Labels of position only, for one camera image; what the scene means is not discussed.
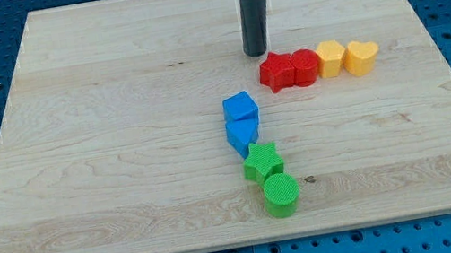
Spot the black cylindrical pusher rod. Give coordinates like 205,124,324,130
239,0,267,57

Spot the blue cube block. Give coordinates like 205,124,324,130
222,91,259,123

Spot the yellow hexagon block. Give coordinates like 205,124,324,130
316,39,346,79

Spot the red star block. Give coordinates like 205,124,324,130
259,52,295,93

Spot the blue triangle block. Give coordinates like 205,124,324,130
225,118,259,158

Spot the light wooden board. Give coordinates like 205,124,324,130
0,0,451,253

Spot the green circle block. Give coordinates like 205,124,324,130
264,173,300,218

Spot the green star block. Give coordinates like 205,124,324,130
243,142,284,187

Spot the yellow heart block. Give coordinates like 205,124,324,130
343,40,379,76

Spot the red circle block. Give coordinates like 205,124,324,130
291,48,319,87

